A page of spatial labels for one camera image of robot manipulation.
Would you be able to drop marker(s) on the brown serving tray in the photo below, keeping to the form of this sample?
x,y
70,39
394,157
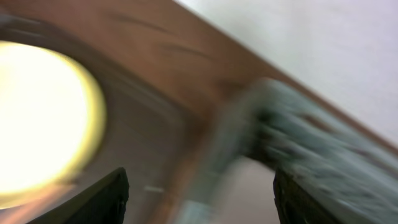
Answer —
x,y
145,132

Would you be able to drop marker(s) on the grey dishwasher rack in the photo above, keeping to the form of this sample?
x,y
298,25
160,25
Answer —
x,y
273,126

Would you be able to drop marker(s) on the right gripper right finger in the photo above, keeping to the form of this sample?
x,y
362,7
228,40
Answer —
x,y
296,206

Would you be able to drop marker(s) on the yellow plate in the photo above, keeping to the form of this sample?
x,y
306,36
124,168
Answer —
x,y
53,117

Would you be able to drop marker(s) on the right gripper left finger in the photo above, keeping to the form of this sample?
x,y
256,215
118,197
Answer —
x,y
102,203

